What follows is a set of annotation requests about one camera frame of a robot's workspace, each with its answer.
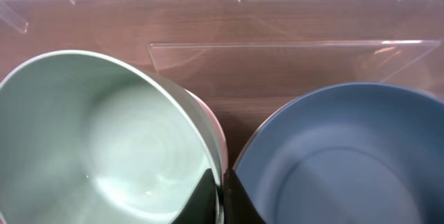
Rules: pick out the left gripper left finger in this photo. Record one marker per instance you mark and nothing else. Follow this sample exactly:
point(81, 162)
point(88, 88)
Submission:
point(201, 206)

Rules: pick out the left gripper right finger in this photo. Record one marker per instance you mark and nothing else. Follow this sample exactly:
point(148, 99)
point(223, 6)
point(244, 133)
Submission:
point(237, 205)

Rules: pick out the pink bowl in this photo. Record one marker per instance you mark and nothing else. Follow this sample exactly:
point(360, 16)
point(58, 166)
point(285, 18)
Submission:
point(221, 143)

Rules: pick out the mint green bowl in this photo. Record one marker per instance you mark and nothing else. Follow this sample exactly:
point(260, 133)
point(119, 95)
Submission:
point(87, 138)

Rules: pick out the dark blue plate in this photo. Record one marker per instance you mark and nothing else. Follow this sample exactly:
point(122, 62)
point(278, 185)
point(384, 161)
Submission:
point(348, 153)

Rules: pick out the clear plastic storage container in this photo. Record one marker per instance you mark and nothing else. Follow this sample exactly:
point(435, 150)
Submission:
point(244, 58)

